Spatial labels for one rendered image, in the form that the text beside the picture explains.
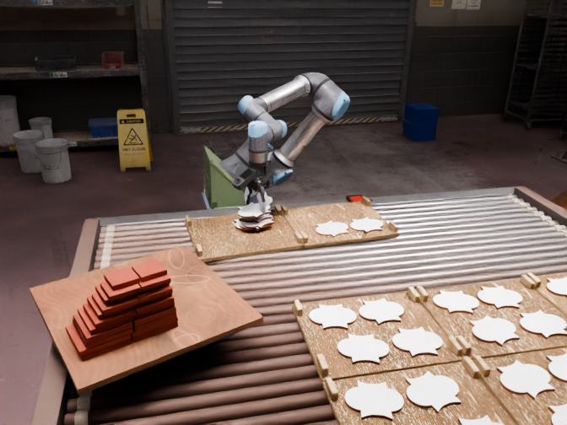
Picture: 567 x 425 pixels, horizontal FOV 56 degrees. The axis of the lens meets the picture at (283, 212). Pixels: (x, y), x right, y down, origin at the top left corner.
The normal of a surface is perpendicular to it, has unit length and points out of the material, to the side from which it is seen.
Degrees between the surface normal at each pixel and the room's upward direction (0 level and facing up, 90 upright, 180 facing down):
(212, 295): 0
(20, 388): 0
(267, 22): 77
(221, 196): 90
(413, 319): 0
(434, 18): 90
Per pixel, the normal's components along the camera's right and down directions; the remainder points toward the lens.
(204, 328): 0.02, -0.91
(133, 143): 0.20, 0.19
